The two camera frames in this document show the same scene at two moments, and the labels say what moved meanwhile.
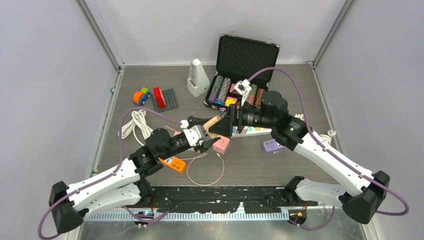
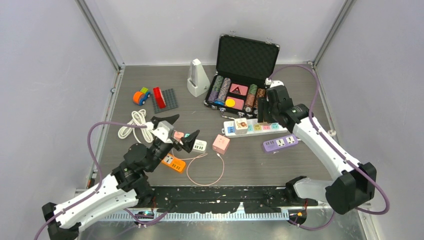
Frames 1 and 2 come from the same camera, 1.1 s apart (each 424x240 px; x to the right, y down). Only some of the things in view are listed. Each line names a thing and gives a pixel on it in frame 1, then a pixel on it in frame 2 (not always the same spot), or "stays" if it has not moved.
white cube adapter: [243, 87] to [273, 83]
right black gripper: [223, 127] to [263, 104]
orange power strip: [173, 163] stays
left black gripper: [204, 145] to [188, 142]
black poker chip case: [239, 59] stays
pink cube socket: [221, 145] stays
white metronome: [198, 82] stays
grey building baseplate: [170, 99] stays
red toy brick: [160, 98] stays
